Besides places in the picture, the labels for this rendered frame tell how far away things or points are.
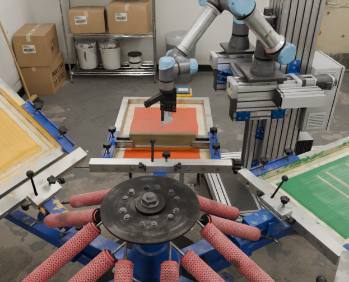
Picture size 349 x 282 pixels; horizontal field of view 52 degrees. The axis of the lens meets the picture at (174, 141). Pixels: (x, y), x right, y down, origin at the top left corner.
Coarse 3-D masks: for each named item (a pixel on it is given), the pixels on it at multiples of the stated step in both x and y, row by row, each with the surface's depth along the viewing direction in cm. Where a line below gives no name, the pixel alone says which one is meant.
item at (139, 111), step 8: (136, 112) 235; (144, 112) 235; (152, 112) 235; (160, 112) 235; (136, 120) 226; (136, 128) 218; (128, 152) 196; (136, 152) 196; (144, 152) 196; (160, 152) 196
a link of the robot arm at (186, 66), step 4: (180, 56) 180; (176, 60) 174; (180, 60) 174; (184, 60) 174; (188, 60) 175; (192, 60) 175; (196, 60) 176; (180, 64) 172; (184, 64) 173; (188, 64) 174; (192, 64) 174; (196, 64) 175; (180, 68) 172; (184, 68) 173; (188, 68) 174; (192, 68) 175; (196, 68) 176; (180, 72) 173; (184, 72) 174; (188, 72) 175; (192, 72) 177
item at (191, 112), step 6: (180, 108) 241; (186, 108) 241; (192, 108) 241; (174, 114) 233; (180, 114) 233; (186, 114) 233; (192, 114) 233; (192, 120) 226; (192, 126) 220; (162, 150) 198; (168, 150) 198; (174, 150) 198; (180, 150) 198; (186, 150) 198; (192, 150) 198; (198, 150) 198; (174, 156) 193; (180, 156) 193; (186, 156) 193; (192, 156) 193; (198, 156) 193
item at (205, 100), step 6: (126, 102) 240; (132, 102) 246; (138, 102) 246; (156, 102) 246; (180, 102) 246; (186, 102) 246; (192, 102) 246; (198, 102) 246; (204, 102) 240; (120, 108) 233; (126, 108) 235; (204, 108) 233; (120, 114) 226; (204, 114) 231; (210, 114) 226; (120, 120) 219; (210, 120) 219; (120, 126) 213; (210, 126) 213; (120, 132) 212; (114, 150) 192; (114, 156) 192; (210, 156) 189
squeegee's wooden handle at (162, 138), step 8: (136, 136) 192; (144, 136) 192; (152, 136) 192; (160, 136) 192; (168, 136) 192; (176, 136) 192; (184, 136) 192; (192, 136) 192; (160, 144) 195; (168, 144) 195; (176, 144) 195; (184, 144) 195
